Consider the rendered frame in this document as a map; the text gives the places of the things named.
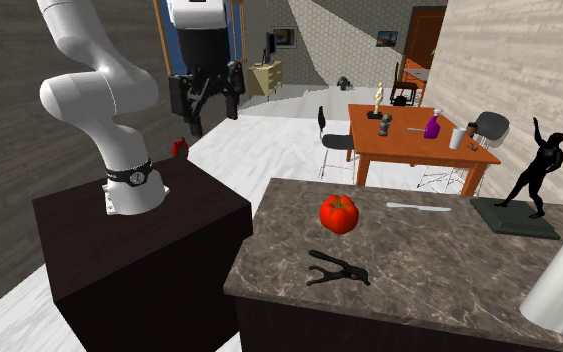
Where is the dark landscape wall picture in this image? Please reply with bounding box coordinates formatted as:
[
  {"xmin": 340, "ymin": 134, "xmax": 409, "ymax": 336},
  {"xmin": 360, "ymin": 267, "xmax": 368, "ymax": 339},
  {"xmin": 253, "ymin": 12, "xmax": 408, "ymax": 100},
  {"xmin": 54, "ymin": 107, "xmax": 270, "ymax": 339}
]
[{"xmin": 376, "ymin": 30, "xmax": 400, "ymax": 48}]

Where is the small red rounded object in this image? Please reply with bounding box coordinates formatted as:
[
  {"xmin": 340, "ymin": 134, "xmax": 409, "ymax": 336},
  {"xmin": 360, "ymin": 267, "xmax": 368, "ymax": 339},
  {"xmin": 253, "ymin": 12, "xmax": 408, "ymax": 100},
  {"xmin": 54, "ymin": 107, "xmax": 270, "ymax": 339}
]
[{"xmin": 172, "ymin": 137, "xmax": 190, "ymax": 160}]

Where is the grey chair with metal legs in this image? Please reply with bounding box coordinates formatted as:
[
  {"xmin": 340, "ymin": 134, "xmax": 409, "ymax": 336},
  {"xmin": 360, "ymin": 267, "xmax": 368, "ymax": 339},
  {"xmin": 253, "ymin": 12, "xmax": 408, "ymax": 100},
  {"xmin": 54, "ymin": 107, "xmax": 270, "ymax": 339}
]
[{"xmin": 417, "ymin": 110, "xmax": 511, "ymax": 196}]

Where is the yellow-toned wall picture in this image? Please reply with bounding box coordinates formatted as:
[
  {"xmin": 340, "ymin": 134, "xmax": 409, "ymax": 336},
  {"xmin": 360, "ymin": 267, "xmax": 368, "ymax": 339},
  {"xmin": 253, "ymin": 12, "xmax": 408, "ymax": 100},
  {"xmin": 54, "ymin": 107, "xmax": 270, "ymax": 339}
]
[{"xmin": 271, "ymin": 25, "xmax": 298, "ymax": 50}]

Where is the black chair with metal legs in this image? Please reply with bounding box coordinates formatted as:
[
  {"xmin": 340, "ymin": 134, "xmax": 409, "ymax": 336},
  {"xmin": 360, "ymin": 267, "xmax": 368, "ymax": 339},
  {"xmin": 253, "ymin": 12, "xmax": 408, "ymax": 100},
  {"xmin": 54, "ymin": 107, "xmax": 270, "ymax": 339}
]
[{"xmin": 316, "ymin": 105, "xmax": 358, "ymax": 182}]

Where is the pale yellow chest of drawers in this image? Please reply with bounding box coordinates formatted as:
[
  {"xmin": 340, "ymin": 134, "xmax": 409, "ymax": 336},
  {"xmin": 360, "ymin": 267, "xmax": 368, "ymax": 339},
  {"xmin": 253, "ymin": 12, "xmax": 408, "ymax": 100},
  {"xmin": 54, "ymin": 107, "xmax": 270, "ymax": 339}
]
[{"xmin": 247, "ymin": 31, "xmax": 285, "ymax": 103}]

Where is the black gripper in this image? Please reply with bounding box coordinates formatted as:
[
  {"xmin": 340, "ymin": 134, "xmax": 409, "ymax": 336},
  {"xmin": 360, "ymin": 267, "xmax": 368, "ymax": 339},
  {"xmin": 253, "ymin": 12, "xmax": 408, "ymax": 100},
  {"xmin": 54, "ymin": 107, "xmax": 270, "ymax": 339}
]
[{"xmin": 167, "ymin": 27, "xmax": 247, "ymax": 138}]

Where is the silver table knife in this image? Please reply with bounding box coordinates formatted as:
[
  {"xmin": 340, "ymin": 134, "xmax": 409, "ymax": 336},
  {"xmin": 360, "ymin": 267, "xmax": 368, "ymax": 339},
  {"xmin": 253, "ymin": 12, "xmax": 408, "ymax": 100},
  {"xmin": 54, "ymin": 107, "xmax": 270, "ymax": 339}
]
[{"xmin": 386, "ymin": 201, "xmax": 453, "ymax": 213}]

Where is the dark robot stand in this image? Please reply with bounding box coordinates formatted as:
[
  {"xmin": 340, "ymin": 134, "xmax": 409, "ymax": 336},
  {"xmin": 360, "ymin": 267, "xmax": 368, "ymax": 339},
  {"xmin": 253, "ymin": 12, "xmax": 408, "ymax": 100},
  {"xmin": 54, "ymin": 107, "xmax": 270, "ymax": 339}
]
[{"xmin": 32, "ymin": 156, "xmax": 254, "ymax": 352}]

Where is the white paper towel roll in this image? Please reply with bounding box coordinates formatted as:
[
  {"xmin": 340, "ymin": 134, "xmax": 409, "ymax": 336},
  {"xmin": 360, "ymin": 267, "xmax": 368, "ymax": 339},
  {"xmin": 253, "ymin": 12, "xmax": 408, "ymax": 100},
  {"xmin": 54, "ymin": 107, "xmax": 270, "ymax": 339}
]
[{"xmin": 518, "ymin": 241, "xmax": 563, "ymax": 335}]

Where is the black hinged hand tool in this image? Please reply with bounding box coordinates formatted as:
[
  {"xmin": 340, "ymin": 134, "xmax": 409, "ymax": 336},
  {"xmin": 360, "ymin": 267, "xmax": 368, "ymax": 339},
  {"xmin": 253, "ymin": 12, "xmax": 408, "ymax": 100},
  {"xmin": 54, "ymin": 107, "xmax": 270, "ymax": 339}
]
[{"xmin": 306, "ymin": 249, "xmax": 371, "ymax": 288}]

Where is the brown door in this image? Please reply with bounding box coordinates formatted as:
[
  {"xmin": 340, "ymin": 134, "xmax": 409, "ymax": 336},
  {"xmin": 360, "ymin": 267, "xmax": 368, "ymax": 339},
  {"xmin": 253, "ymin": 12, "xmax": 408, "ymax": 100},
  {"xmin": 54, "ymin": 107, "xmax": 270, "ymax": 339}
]
[{"xmin": 400, "ymin": 5, "xmax": 448, "ymax": 72}]

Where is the blue panel with wooden frame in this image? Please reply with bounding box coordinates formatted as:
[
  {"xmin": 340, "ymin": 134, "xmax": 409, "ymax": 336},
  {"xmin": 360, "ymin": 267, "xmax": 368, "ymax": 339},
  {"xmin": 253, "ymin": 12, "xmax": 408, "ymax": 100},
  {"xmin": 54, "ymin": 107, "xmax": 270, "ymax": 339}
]
[{"xmin": 153, "ymin": 0, "xmax": 248, "ymax": 79}]

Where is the black figure on dark base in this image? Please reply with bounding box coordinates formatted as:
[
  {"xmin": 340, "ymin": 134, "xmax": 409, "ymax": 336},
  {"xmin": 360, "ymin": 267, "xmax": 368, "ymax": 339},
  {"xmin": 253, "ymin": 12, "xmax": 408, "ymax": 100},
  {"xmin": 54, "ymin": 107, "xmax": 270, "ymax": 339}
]
[{"xmin": 469, "ymin": 116, "xmax": 563, "ymax": 241}]

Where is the dark wooden chair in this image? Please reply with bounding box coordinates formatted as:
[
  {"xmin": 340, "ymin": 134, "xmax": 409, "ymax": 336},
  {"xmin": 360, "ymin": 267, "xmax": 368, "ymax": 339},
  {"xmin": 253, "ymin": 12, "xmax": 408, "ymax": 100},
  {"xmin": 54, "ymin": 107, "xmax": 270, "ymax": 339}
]
[{"xmin": 389, "ymin": 61, "xmax": 420, "ymax": 106}]

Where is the red tomato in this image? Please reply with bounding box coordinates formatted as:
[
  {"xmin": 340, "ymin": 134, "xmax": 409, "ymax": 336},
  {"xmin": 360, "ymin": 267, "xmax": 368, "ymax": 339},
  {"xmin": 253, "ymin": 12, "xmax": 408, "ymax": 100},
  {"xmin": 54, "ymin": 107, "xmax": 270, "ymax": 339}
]
[{"xmin": 318, "ymin": 194, "xmax": 360, "ymax": 236}]

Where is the orange wooden table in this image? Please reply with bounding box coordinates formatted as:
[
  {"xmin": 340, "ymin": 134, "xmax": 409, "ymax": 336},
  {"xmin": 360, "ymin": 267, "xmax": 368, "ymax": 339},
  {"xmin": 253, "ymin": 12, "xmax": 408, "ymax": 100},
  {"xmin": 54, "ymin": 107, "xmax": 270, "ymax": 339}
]
[{"xmin": 346, "ymin": 81, "xmax": 503, "ymax": 197}]

